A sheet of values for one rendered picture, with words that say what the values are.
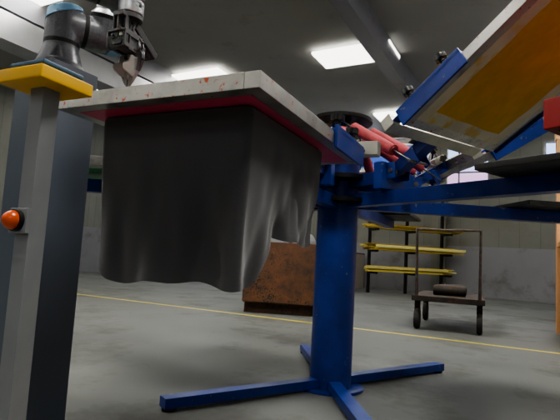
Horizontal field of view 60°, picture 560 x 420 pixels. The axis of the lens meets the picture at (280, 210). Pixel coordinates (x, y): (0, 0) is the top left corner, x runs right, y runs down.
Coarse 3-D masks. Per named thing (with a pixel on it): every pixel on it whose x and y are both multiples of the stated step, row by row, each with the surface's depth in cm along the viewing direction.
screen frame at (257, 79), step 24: (240, 72) 102; (96, 96) 119; (120, 96) 115; (144, 96) 112; (168, 96) 109; (192, 96) 107; (216, 96) 107; (264, 96) 105; (288, 96) 113; (96, 120) 133; (288, 120) 122; (312, 120) 127
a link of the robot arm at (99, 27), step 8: (96, 8) 170; (104, 8) 169; (96, 16) 169; (104, 16) 168; (112, 16) 169; (96, 24) 168; (104, 24) 169; (96, 32) 168; (104, 32) 169; (88, 40) 168; (96, 40) 169; (104, 40) 170; (88, 48) 171; (96, 48) 172; (104, 48) 172; (112, 56) 177
